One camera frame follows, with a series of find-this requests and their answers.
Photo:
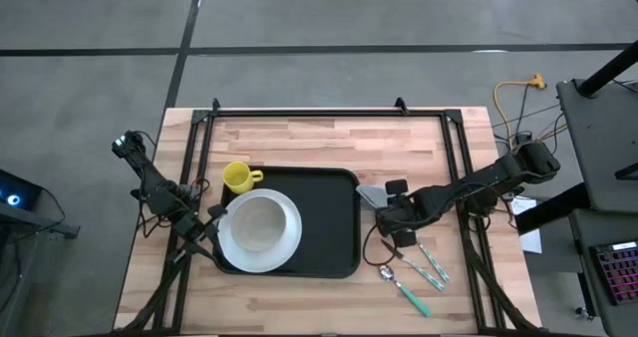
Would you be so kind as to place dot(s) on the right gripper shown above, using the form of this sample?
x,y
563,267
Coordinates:
x,y
409,212

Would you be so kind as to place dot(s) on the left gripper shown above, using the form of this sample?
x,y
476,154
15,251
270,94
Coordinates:
x,y
192,230

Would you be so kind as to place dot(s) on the grey cloth napkin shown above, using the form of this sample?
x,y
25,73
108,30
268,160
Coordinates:
x,y
369,195

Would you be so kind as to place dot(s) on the beige bowl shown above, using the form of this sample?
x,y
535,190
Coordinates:
x,y
258,225

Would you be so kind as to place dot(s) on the white plate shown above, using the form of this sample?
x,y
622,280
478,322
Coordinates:
x,y
259,262

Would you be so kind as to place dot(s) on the yellow mug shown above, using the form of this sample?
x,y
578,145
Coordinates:
x,y
236,177

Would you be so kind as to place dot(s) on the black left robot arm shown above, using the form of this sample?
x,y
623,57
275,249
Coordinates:
x,y
149,177

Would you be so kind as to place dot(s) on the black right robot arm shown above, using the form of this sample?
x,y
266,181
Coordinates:
x,y
498,172

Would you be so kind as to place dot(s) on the black serving tray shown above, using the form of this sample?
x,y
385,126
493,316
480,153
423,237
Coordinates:
x,y
329,227

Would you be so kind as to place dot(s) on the white paper sheet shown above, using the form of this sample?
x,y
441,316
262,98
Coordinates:
x,y
531,239

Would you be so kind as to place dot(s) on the black power adapter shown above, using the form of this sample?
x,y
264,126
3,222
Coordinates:
x,y
523,138

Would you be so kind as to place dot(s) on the black desk foot beam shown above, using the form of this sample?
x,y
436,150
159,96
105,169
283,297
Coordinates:
x,y
553,212

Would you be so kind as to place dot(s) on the dark grey equipment stand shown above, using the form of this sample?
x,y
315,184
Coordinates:
x,y
30,217

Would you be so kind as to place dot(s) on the grey desk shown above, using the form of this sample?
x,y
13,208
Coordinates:
x,y
603,142
580,237

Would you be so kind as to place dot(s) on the black computer with blue light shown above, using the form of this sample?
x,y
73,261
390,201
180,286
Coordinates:
x,y
20,192

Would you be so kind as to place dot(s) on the black caster wheel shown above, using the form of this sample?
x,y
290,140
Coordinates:
x,y
583,313

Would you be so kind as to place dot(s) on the black computer keyboard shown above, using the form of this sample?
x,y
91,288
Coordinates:
x,y
618,272

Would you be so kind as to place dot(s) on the black diagonal pole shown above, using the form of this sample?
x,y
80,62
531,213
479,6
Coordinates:
x,y
608,70

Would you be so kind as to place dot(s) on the black aluminium rig frame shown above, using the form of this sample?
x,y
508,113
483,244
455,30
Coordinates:
x,y
324,112

